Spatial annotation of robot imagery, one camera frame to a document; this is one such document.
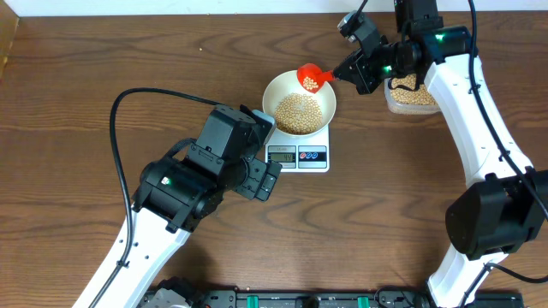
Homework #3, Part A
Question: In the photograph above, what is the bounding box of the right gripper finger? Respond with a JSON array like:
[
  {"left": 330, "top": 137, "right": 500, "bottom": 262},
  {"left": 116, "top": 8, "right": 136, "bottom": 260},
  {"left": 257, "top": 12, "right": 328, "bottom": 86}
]
[
  {"left": 333, "top": 68, "right": 362, "bottom": 86},
  {"left": 333, "top": 48, "right": 362, "bottom": 74}
]

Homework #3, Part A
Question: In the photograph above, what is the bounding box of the red plastic measuring scoop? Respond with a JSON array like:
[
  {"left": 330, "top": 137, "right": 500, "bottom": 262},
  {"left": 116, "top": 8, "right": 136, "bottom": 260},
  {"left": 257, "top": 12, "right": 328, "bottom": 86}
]
[{"left": 296, "top": 63, "right": 335, "bottom": 93}]

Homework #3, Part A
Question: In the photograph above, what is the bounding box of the pile of soybeans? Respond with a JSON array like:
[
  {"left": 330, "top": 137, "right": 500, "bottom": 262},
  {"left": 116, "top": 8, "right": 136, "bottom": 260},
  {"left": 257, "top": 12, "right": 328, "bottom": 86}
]
[{"left": 263, "top": 70, "right": 440, "bottom": 135}]

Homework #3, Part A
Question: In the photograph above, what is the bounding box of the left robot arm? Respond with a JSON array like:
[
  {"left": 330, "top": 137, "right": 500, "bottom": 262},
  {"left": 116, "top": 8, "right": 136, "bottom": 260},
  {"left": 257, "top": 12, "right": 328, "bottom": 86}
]
[{"left": 75, "top": 105, "right": 282, "bottom": 307}]

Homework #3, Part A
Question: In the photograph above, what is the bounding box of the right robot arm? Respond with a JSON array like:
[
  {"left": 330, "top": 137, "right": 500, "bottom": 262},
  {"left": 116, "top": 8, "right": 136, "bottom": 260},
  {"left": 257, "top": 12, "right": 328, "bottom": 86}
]
[{"left": 333, "top": 1, "right": 547, "bottom": 307}]

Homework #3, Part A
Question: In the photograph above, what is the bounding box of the white digital kitchen scale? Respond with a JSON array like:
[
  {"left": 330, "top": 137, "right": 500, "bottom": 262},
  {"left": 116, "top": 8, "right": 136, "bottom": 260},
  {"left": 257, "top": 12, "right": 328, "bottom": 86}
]
[{"left": 265, "top": 126, "right": 330, "bottom": 173}]

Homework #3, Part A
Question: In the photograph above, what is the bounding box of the cream ceramic bowl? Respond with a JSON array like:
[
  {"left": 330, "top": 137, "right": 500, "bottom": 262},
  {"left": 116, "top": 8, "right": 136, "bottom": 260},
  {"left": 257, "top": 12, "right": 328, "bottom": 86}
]
[{"left": 262, "top": 70, "right": 337, "bottom": 135}]

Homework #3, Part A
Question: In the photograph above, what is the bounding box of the clear plastic container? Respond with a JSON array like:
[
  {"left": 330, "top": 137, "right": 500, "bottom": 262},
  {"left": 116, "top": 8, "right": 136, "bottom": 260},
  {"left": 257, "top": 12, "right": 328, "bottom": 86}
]
[{"left": 384, "top": 74, "right": 441, "bottom": 116}]

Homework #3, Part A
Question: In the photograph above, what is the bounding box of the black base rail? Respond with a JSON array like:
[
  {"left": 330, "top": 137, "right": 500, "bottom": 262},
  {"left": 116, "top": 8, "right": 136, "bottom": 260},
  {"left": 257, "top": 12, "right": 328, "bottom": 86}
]
[{"left": 140, "top": 276, "right": 526, "bottom": 308}]

